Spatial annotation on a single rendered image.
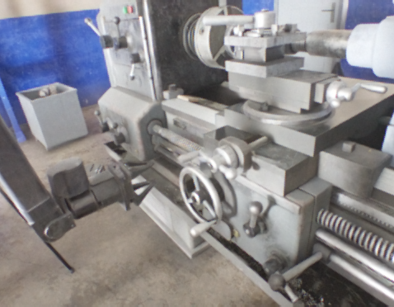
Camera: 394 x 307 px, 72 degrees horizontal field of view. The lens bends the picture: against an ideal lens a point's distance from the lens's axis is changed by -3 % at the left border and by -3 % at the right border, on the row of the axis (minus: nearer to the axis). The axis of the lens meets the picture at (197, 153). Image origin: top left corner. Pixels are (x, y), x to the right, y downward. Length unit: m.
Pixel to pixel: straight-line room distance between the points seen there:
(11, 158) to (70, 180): 0.11
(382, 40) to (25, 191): 0.85
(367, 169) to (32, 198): 0.69
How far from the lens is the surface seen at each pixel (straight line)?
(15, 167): 0.55
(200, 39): 1.21
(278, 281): 0.69
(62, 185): 0.59
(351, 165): 0.73
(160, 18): 1.30
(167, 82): 1.33
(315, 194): 0.73
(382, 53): 0.84
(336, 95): 0.75
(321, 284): 1.05
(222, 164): 0.69
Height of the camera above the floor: 1.22
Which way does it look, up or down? 28 degrees down
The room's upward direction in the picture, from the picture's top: 6 degrees counter-clockwise
